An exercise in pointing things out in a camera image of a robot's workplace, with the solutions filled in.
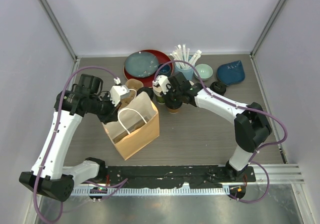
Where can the mint green ceramic bowl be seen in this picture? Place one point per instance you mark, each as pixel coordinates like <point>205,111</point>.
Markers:
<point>205,72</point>

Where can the single brown paper cup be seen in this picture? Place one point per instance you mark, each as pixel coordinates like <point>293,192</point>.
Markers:
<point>173,110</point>

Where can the grey-blue ceramic plate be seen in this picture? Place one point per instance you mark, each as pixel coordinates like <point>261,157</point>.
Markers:
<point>141,64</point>

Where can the light blue straw holder cup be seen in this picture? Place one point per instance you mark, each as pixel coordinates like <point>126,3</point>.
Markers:
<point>186,70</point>

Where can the stack of black lids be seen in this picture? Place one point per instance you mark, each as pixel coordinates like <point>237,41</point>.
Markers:
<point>218,87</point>

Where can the dark blue leaf plate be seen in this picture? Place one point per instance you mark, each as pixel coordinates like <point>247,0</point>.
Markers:
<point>231,73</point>

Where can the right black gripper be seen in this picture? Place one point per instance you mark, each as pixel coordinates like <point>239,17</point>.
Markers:
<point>167,96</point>

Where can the black lid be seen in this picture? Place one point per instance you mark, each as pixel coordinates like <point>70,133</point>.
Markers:
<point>174,105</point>
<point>149,91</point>

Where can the green paper cup stack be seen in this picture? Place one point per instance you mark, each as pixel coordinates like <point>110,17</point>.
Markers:
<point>158,96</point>

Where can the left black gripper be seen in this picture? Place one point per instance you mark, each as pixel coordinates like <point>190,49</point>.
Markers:
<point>112,114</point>

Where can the aluminium front rail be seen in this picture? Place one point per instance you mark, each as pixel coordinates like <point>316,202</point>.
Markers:
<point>268,174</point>

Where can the brown paper takeout bag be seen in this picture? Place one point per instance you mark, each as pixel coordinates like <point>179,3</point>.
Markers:
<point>137,125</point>

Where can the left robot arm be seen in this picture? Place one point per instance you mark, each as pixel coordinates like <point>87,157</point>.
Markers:
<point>48,176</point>

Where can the red round tray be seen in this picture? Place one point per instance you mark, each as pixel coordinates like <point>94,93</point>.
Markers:
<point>162,58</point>

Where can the cardboard cup carrier tray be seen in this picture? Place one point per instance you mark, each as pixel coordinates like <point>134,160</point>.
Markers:
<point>133,85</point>

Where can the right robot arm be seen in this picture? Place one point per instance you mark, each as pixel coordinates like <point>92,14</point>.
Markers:
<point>251,125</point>

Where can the dark blue ceramic mug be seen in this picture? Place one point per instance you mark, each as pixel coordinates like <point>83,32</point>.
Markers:
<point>165,70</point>

